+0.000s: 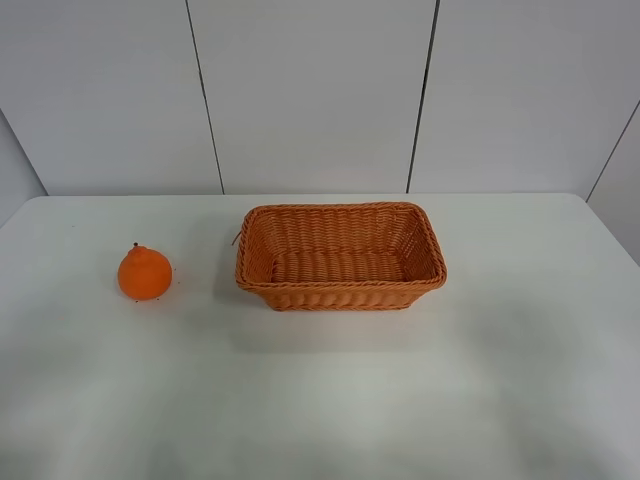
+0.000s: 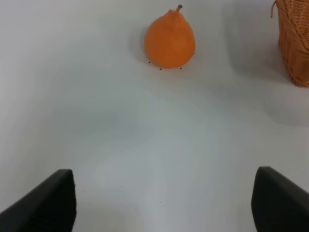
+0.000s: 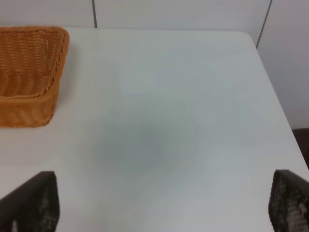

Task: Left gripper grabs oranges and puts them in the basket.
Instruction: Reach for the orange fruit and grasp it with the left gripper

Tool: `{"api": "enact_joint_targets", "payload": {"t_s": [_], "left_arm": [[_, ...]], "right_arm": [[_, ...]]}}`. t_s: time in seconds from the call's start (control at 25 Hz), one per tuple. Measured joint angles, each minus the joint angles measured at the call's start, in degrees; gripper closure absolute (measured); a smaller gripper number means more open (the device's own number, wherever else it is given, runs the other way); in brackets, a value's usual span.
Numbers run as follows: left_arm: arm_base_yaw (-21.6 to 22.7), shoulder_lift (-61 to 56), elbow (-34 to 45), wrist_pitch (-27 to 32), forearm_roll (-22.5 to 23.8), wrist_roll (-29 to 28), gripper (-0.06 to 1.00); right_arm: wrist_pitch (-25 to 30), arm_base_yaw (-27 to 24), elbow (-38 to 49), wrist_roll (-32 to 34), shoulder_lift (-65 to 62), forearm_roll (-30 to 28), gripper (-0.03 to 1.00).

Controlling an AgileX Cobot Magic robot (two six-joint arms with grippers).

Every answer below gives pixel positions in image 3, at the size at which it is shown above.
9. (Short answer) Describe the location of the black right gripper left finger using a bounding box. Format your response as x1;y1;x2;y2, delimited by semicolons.
0;171;59;232

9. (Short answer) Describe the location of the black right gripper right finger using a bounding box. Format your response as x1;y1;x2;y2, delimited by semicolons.
268;170;309;232

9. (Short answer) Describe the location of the orange wicker basket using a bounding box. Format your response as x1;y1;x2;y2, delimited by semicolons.
0;26;70;128

